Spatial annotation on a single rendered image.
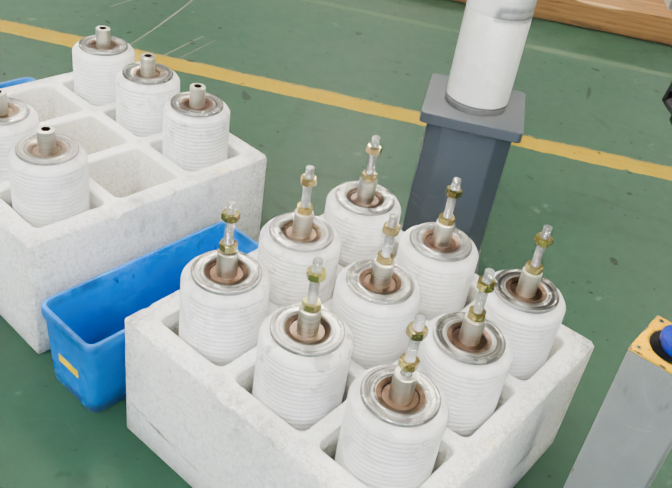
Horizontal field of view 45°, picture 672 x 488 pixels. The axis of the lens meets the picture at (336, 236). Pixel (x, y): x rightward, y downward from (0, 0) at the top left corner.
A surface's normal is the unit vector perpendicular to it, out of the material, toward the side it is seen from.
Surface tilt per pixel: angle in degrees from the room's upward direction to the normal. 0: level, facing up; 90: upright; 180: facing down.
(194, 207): 90
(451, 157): 90
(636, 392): 90
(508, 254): 0
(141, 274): 88
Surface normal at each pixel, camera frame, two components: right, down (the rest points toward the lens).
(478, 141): -0.21, 0.55
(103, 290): 0.73, 0.44
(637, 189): 0.14, -0.81
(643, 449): -0.65, 0.36
